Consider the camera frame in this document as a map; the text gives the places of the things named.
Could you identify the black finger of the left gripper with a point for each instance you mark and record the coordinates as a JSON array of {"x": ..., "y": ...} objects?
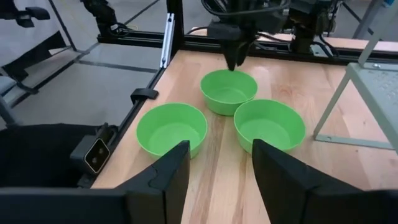
[
  {"x": 244, "y": 51},
  {"x": 231, "y": 57}
]

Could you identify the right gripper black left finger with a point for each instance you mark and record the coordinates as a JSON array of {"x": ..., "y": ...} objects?
[{"x": 168, "y": 186}]

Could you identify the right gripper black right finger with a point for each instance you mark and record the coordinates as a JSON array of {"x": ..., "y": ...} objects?
[{"x": 286, "y": 186}]

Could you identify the green plastic mini bowl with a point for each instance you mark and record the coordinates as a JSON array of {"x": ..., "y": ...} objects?
[
  {"x": 228, "y": 90},
  {"x": 269, "y": 124},
  {"x": 161, "y": 124}
]

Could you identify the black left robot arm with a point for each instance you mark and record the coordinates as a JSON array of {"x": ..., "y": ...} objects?
[{"x": 311, "y": 21}]

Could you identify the white metal strip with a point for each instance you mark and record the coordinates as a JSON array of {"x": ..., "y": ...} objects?
[{"x": 168, "y": 40}]

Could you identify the black plastic clamp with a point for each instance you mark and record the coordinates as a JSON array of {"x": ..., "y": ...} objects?
[{"x": 144, "y": 93}]

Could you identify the pale green metal shelf rack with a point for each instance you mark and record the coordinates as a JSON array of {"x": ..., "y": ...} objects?
[{"x": 373, "y": 90}]

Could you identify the black office chair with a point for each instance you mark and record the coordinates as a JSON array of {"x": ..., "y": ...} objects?
[{"x": 34, "y": 13}]

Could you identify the black table-level camera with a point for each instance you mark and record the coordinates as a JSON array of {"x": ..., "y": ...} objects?
[{"x": 93, "y": 154}]

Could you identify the black aluminium table frame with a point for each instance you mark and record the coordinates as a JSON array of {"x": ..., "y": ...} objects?
[{"x": 140, "y": 39}]

